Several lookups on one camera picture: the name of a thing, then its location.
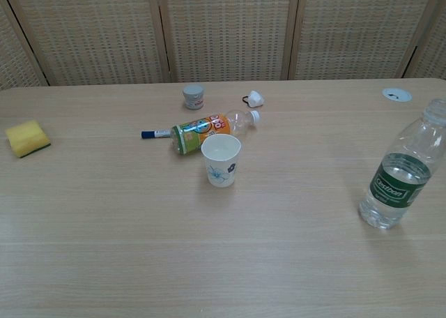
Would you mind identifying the woven rattan screen panel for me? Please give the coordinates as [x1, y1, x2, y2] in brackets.
[0, 0, 49, 91]
[155, 0, 301, 84]
[0, 0, 171, 87]
[406, 3, 446, 80]
[287, 0, 446, 81]

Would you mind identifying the small grey-lidded jar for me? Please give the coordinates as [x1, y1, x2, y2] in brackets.
[182, 84, 206, 111]

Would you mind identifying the white round cable grommet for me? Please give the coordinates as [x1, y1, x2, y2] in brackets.
[381, 87, 413, 103]

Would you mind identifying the blue whiteboard marker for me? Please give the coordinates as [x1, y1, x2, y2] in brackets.
[141, 128, 174, 140]

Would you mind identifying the yellow green-backed sponge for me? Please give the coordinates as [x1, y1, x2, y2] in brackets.
[4, 119, 52, 159]

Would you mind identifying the clear crushed plastic bottle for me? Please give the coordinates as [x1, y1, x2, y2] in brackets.
[358, 98, 446, 231]

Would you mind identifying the empty orange juice bottle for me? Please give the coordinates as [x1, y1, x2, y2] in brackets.
[169, 109, 262, 157]

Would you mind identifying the white floral paper cup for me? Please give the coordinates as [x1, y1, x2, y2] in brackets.
[201, 134, 243, 189]

